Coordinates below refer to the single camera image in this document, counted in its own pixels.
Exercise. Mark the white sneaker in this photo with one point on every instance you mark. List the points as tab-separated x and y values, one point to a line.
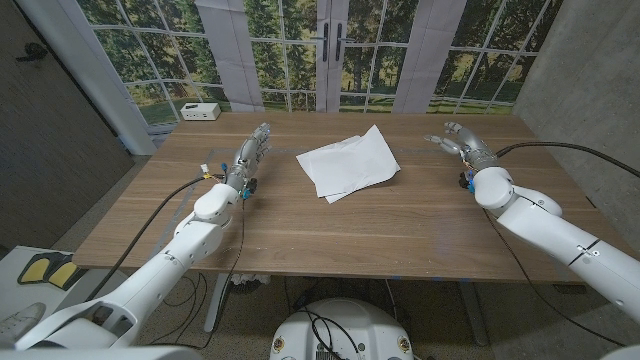
20	325

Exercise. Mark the white paper sheet underneath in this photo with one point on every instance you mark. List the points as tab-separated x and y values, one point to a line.
306	161

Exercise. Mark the white table leg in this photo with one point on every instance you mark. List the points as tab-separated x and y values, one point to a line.
217	300

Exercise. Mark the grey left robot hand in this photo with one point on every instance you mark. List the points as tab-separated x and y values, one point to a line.
247	155

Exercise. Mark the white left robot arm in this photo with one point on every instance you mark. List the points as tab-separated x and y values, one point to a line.
165	265

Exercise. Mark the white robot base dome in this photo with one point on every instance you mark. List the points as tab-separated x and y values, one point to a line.
360	320

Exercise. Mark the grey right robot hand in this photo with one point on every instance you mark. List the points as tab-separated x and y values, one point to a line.
475	147

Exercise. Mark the white power strip box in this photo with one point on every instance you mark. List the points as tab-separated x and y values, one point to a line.
200	111

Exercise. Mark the printed window forest backdrop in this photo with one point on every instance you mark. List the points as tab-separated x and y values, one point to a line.
280	60

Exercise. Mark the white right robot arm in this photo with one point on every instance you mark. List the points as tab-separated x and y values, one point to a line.
550	225

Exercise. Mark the grey table leg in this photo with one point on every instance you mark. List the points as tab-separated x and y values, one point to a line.
472	310

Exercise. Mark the large white paper sheet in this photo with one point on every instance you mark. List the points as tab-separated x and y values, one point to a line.
360	165

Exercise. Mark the yellow black foot pedal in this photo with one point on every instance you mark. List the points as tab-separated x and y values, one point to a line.
37	270

